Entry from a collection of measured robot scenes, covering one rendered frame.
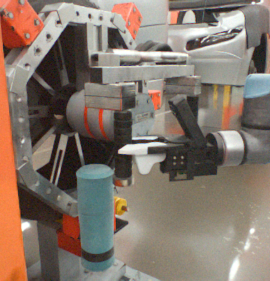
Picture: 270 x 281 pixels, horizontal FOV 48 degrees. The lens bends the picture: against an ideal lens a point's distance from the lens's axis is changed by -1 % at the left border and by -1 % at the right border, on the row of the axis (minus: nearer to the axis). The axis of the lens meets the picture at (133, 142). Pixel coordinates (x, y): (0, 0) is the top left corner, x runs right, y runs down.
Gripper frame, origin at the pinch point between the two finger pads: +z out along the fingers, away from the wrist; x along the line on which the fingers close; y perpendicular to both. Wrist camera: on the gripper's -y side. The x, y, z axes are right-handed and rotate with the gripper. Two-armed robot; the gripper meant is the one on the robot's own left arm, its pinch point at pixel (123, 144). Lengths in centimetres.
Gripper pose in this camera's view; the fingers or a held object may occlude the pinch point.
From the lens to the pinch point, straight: 60.8
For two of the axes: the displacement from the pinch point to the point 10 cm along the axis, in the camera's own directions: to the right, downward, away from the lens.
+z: -9.8, 0.5, -1.9
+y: 0.0, 9.7, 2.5
